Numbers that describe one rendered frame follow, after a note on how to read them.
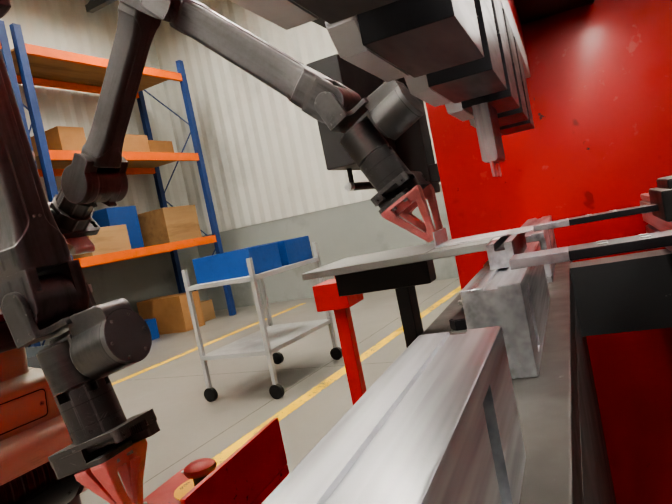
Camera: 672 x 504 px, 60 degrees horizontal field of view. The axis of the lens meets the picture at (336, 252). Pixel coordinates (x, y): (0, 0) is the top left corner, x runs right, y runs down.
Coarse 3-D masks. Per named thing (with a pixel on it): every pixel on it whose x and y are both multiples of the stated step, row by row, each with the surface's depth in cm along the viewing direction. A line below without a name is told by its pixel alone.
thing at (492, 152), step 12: (480, 108) 75; (492, 108) 79; (480, 120) 75; (492, 120) 76; (480, 132) 75; (492, 132) 75; (480, 144) 75; (492, 144) 75; (492, 156) 75; (504, 156) 83; (492, 168) 75
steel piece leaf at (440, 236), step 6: (444, 228) 88; (438, 234) 83; (444, 234) 87; (480, 234) 87; (486, 234) 84; (492, 234) 82; (498, 234) 80; (504, 234) 77; (438, 240) 83; (444, 240) 86; (450, 240) 87; (456, 240) 84; (462, 240) 82; (468, 240) 80; (474, 240) 79; (438, 246) 81
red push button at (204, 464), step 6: (192, 462) 71; (198, 462) 71; (204, 462) 70; (210, 462) 70; (186, 468) 70; (192, 468) 69; (198, 468) 69; (204, 468) 69; (210, 468) 70; (186, 474) 69; (192, 474) 69; (198, 474) 69; (204, 474) 69; (198, 480) 70
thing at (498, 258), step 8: (496, 240) 73; (504, 240) 80; (512, 240) 70; (520, 240) 79; (488, 248) 69; (496, 248) 71; (504, 248) 70; (512, 248) 68; (520, 248) 77; (488, 256) 70; (496, 256) 69; (504, 256) 69; (496, 264) 69; (504, 264) 69
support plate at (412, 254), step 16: (480, 240) 78; (368, 256) 91; (384, 256) 84; (400, 256) 78; (416, 256) 76; (432, 256) 75; (448, 256) 75; (320, 272) 82; (336, 272) 81; (352, 272) 80
